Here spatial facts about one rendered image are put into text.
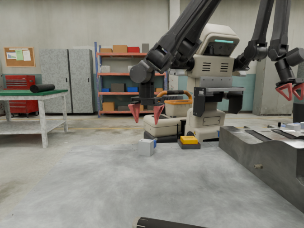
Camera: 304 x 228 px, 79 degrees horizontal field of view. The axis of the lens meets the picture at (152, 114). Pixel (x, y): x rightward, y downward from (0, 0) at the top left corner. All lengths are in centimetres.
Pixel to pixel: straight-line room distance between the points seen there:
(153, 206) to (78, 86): 573
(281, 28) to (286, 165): 75
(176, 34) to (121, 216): 54
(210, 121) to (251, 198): 69
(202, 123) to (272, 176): 62
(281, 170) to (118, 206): 40
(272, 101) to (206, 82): 571
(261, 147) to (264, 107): 602
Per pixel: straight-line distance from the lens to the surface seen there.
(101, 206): 48
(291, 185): 55
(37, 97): 338
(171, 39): 66
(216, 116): 118
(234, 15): 688
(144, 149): 71
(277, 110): 687
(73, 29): 658
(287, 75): 109
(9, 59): 735
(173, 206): 47
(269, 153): 59
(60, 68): 626
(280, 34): 114
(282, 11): 117
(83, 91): 603
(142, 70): 59
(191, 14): 67
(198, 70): 107
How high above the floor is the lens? 108
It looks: 10 degrees down
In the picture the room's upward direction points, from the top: straight up
